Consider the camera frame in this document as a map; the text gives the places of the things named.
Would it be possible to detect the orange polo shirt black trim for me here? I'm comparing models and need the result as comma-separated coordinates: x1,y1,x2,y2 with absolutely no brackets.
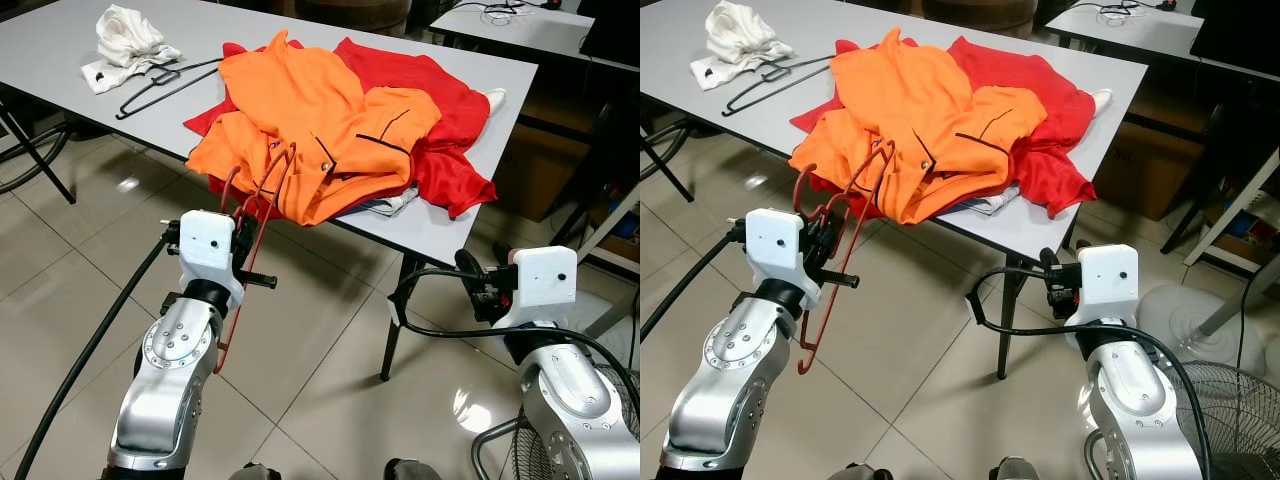
186,30,443,227
790,28,1049,225

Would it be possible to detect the brown cardboard box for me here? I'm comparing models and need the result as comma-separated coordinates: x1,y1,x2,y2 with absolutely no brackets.
1095,120,1201,223
490,120,568,223

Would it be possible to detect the red jersey navy collar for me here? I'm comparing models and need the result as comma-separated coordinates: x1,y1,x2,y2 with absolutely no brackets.
790,40,851,131
335,38,498,221
183,42,246,136
945,36,1101,219

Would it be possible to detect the black floor fan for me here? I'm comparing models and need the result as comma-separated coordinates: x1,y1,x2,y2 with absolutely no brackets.
470,380,641,480
1085,362,1280,480

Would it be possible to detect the robot right leg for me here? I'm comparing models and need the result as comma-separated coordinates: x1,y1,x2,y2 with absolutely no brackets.
990,457,1046,480
385,458,441,480

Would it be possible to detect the white crumpled garment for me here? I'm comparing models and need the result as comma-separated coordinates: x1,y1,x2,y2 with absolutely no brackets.
692,2,798,91
82,5,186,96

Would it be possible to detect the grey background table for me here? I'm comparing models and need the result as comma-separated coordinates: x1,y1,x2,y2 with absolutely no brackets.
430,0,641,73
1045,0,1280,86

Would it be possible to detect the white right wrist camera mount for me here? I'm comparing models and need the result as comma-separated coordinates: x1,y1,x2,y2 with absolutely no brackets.
1063,244,1141,326
497,246,579,331

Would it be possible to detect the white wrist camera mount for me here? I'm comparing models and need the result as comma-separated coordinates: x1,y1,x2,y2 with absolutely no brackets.
1063,244,1141,326
497,246,579,331
178,210,247,306
745,208,813,301

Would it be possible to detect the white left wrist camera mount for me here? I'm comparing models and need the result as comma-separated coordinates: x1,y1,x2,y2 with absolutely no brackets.
178,210,247,306
745,208,813,301

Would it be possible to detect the white pedestal fan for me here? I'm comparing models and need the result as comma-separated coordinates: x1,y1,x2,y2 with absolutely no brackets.
572,290,641,376
1138,285,1256,366

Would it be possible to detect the black wire hanger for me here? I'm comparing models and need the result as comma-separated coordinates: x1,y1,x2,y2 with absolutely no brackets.
115,58,226,121
725,55,836,118

